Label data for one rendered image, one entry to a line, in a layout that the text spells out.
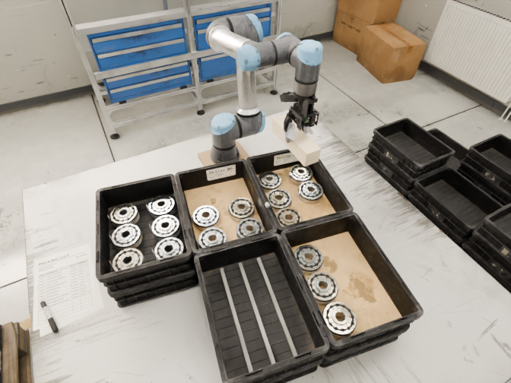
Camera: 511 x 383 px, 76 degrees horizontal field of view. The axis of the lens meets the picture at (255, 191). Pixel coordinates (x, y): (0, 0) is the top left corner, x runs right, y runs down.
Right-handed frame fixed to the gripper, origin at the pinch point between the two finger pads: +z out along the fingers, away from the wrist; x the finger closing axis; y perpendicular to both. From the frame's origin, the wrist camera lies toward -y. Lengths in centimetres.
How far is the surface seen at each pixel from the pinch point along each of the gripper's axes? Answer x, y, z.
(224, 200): -28.8, -4.0, 25.7
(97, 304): -86, 10, 39
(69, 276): -94, -6, 39
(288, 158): 4.6, -8.9, 20.1
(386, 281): 3, 56, 22
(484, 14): 275, -106, 32
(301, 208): -2.9, 14.3, 25.7
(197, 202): -39.3, -8.0, 25.7
